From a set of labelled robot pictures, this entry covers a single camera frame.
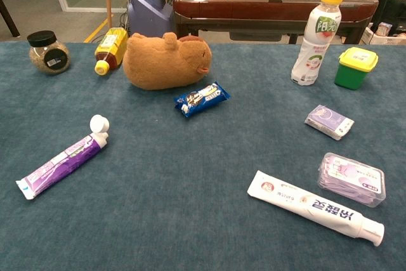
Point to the blue cookie packet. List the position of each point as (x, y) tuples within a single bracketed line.
[(200, 99)]

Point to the glass jar black lid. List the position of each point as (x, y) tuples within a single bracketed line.
[(47, 58)]

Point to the brown mahjong table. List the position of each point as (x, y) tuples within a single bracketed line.
[(253, 7)]

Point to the blue table cloth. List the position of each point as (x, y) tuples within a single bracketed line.
[(190, 172)]

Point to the white drink bottle yellow cap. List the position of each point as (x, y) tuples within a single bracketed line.
[(312, 45)]

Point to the clear box purple floss picks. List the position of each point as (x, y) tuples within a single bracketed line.
[(352, 179)]

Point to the small drink carton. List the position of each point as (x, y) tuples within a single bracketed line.
[(384, 29)]

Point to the green container yellow lid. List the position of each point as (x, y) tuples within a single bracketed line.
[(352, 74)]

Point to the white plastic crate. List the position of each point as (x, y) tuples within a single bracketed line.
[(390, 40)]

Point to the brown capybara plush toy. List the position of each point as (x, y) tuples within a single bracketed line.
[(158, 61)]

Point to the yellow-capped tea bottle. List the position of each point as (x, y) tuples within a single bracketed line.
[(111, 49)]

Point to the purple tissue pack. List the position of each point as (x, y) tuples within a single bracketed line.
[(328, 122)]

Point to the purple toothpaste tube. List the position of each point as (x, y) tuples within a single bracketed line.
[(63, 160)]

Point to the white toothpaste tube blue print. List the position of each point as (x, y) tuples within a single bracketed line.
[(301, 204)]

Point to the dark furniture leg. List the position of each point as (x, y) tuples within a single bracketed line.
[(8, 17)]

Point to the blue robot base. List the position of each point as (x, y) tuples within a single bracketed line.
[(149, 7)]

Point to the black chair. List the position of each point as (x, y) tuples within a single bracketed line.
[(390, 7)]

